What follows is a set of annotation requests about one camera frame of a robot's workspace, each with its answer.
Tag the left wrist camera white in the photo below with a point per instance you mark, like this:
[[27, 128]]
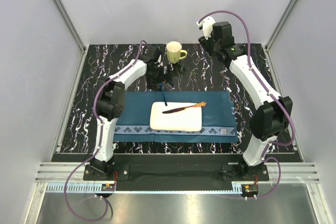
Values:
[[158, 60]]

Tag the white slotted cable duct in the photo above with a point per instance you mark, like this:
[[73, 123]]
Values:
[[235, 189]]

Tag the blue fork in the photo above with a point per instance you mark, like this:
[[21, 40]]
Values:
[[163, 93]]

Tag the left aluminium frame post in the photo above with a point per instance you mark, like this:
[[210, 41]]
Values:
[[69, 24]]

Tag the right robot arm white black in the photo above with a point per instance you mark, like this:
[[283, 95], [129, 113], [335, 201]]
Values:
[[272, 110]]

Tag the aluminium front frame rail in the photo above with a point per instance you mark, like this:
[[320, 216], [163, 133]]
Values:
[[287, 172]]

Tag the blue cloth placemat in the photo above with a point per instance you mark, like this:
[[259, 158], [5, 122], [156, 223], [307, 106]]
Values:
[[218, 119]]

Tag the right aluminium frame post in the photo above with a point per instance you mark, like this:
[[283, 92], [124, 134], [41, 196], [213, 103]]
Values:
[[286, 14]]

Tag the yellow-green ceramic mug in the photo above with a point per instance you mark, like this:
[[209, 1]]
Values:
[[174, 51]]

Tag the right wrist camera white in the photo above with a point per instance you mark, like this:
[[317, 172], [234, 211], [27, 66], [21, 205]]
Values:
[[206, 25]]

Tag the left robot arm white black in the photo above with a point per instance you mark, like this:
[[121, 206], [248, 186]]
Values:
[[109, 104]]

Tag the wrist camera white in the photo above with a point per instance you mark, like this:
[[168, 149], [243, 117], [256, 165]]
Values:
[[158, 60], [206, 25]]

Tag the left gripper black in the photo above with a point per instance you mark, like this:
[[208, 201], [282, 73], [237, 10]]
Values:
[[166, 77]]

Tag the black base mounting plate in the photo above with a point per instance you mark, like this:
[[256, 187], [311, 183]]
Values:
[[190, 167]]

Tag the left connector box black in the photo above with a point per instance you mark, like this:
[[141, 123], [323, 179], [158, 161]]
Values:
[[108, 187]]

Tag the white rectangular plate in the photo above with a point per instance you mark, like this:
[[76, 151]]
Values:
[[188, 120]]

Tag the aluminium frame post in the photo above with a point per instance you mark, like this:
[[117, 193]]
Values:
[[286, 14], [69, 24]]

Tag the right connector box orange black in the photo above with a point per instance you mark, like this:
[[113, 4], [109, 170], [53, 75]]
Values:
[[250, 190]]

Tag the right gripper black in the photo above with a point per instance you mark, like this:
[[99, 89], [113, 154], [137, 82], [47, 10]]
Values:
[[205, 42]]

